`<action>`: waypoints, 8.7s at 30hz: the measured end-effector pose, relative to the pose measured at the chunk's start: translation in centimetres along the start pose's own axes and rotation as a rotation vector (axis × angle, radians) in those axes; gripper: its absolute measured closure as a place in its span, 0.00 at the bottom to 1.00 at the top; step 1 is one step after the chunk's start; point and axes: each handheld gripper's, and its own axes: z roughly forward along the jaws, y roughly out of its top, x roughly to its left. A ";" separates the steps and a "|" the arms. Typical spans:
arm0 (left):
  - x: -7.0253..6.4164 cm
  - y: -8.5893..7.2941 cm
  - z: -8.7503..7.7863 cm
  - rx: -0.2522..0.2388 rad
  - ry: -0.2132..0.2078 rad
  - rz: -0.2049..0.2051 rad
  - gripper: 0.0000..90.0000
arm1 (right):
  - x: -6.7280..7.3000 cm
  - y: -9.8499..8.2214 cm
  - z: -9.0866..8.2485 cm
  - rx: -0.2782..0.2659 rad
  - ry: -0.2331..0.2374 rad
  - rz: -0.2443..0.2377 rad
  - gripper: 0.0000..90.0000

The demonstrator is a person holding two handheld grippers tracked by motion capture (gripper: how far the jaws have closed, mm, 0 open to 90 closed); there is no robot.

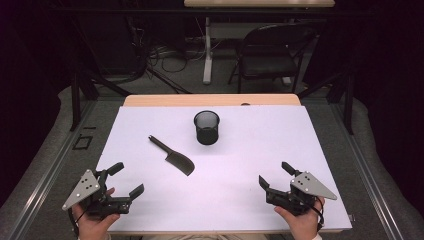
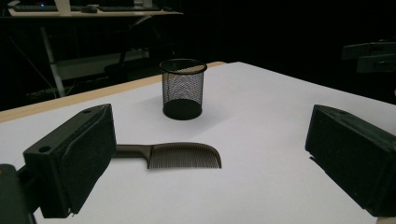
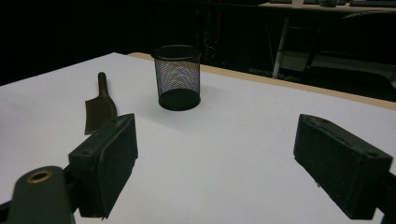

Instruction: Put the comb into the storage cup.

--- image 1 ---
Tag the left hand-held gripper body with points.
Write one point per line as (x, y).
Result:
(85, 190)

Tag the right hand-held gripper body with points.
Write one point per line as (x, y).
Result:
(308, 185)

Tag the black comb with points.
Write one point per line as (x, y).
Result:
(177, 162)

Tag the black mesh pen holder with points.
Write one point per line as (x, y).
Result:
(207, 135)

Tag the person's left hand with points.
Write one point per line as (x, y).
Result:
(91, 228)

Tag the person's right hand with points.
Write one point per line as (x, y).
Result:
(303, 225)

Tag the black metal stand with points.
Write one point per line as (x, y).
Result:
(348, 106)
(76, 100)

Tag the black folding chair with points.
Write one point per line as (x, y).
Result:
(266, 65)

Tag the white desk leg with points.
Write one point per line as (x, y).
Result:
(207, 66)

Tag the light wooden desk top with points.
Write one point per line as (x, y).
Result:
(260, 3)

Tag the grey metal floor rail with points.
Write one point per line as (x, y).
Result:
(370, 173)
(50, 173)

